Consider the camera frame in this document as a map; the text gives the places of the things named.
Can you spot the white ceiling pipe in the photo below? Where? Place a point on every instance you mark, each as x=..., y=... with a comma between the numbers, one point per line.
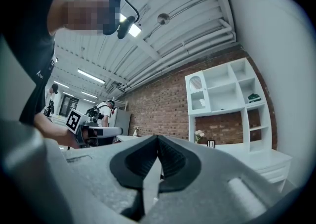
x=197, y=45

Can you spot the silver ceiling dome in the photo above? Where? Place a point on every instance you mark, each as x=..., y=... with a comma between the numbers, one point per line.
x=163, y=18

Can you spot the white shelf unit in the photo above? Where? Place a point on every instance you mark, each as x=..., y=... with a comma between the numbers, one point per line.
x=243, y=109

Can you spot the ceiling tube light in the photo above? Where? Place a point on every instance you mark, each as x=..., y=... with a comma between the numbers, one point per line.
x=90, y=76
x=89, y=94
x=61, y=84

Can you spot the vase with pale flowers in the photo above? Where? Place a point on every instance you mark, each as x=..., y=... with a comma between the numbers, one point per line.
x=199, y=135

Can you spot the white arched cabinet door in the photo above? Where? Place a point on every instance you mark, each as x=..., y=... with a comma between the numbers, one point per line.
x=190, y=94

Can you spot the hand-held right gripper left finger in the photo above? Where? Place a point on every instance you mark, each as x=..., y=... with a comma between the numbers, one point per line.
x=98, y=181

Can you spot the person's left hand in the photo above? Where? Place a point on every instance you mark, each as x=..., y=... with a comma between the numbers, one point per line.
x=89, y=141

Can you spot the person's head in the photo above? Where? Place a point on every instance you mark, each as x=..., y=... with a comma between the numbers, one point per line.
x=81, y=15

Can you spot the grey metal locker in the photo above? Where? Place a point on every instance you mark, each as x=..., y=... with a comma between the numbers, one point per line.
x=122, y=121

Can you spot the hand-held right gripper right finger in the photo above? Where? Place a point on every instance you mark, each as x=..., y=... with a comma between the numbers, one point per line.
x=212, y=193

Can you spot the small white vase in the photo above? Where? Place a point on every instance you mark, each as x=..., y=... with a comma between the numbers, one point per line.
x=135, y=132

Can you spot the square ceiling light panel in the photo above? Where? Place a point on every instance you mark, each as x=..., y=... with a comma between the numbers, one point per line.
x=134, y=30

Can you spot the person's left forearm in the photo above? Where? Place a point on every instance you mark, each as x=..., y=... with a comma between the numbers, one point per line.
x=50, y=129

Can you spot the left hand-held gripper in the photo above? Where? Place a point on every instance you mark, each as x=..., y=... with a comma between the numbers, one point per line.
x=73, y=120

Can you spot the small black frame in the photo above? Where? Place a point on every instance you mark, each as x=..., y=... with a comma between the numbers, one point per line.
x=211, y=143

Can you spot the person's black shirt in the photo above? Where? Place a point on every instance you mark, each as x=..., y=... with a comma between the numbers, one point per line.
x=24, y=45

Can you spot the dark glass door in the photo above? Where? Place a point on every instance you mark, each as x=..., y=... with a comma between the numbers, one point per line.
x=70, y=105

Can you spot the black head-worn camera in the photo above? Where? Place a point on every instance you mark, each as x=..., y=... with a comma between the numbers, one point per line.
x=127, y=26

